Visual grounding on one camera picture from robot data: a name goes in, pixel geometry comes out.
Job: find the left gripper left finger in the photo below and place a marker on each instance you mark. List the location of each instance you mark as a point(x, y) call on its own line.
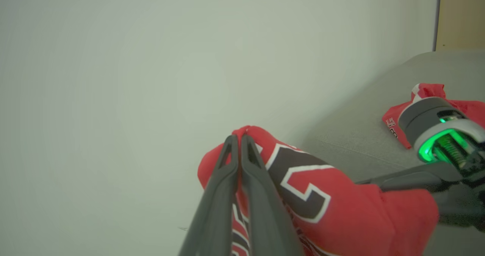
point(216, 206)

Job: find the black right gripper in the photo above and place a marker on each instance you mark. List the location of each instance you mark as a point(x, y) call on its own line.
point(424, 116)

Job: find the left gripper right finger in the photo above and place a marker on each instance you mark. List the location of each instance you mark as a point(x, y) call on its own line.
point(263, 210)

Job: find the red white basketball jersey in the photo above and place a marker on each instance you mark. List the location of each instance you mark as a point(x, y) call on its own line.
point(341, 225)

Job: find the red shorts with white stripe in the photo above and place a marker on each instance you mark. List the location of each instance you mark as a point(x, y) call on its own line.
point(432, 90)

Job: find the grey fabric sofa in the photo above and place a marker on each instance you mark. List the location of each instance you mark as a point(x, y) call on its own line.
point(360, 135)

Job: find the beige wooden panel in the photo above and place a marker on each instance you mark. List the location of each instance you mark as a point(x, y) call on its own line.
point(462, 13)

